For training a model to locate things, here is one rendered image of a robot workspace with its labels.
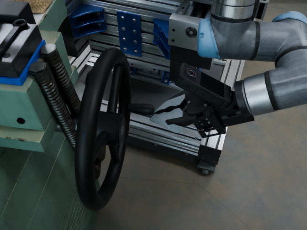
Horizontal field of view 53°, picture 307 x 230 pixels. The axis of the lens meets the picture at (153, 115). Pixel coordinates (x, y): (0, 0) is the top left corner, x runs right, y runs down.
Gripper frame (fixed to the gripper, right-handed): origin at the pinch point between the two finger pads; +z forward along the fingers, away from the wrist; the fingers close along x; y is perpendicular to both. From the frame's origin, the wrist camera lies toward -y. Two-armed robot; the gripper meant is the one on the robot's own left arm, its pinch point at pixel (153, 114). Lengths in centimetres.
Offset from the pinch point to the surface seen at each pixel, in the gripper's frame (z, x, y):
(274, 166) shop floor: -5, 38, 90
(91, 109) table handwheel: -5.1, -16.4, -20.2
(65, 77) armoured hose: 2.2, -8.4, -21.7
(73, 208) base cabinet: 41.2, -8.3, 21.7
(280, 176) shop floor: -7, 33, 91
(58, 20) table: 14.7, 15.0, -22.3
